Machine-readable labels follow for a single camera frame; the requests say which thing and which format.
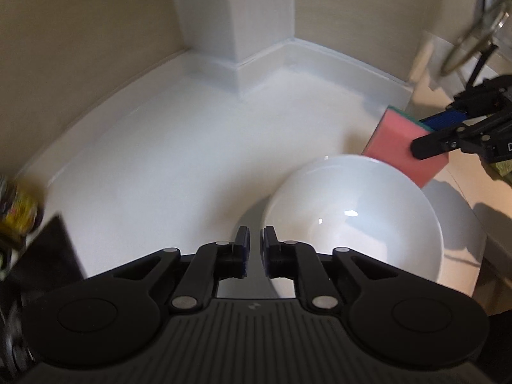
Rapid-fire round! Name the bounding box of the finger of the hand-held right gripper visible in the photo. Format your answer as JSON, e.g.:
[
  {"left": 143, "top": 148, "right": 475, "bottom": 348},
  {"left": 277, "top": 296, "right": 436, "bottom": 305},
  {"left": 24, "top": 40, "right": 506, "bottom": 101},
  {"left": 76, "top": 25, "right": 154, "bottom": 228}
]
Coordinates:
[
  {"left": 419, "top": 109, "right": 468, "bottom": 132},
  {"left": 411, "top": 122, "right": 467, "bottom": 161}
]

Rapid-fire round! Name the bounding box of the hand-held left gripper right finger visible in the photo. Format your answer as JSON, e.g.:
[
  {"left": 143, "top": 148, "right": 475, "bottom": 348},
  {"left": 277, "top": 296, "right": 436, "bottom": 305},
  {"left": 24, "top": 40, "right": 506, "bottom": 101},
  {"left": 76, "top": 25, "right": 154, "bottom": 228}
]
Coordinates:
[{"left": 260, "top": 226, "right": 399, "bottom": 311}]

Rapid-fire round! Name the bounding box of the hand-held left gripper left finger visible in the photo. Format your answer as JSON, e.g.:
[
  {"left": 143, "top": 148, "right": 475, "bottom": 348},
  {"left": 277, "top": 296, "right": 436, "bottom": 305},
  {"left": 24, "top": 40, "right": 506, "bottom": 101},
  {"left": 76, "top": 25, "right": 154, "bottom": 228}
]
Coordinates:
[{"left": 108, "top": 226, "right": 251, "bottom": 313}]

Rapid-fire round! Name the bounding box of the pink and green sponge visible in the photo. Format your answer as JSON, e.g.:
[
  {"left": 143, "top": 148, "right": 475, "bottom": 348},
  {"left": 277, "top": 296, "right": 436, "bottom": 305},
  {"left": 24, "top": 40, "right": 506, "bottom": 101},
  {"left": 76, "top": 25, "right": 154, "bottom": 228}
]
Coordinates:
[{"left": 361, "top": 105, "right": 449, "bottom": 189}]

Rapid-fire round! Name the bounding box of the white bowl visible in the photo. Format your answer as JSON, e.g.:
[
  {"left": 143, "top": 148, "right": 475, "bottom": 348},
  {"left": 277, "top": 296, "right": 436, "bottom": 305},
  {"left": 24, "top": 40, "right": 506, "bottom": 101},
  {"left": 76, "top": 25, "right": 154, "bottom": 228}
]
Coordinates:
[{"left": 262, "top": 154, "right": 444, "bottom": 300}]

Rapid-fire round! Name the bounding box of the green cloth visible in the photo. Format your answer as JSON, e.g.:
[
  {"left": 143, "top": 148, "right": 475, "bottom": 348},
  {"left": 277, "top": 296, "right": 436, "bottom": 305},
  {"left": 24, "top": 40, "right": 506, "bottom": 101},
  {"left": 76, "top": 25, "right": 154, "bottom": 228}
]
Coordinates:
[{"left": 485, "top": 159, "right": 512, "bottom": 187}]

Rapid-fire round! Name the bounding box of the black glass cooktop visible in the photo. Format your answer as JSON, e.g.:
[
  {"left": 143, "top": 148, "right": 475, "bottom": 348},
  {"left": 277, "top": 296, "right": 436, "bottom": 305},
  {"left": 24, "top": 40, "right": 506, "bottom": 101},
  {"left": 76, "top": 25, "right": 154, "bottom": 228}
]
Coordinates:
[{"left": 10, "top": 213, "right": 87, "bottom": 289}]

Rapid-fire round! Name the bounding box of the yellow label jar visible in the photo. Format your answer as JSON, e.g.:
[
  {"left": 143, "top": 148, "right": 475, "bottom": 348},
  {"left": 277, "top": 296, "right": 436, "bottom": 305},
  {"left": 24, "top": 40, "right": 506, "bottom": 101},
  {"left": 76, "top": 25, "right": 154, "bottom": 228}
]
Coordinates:
[{"left": 0, "top": 175, "right": 44, "bottom": 245}]

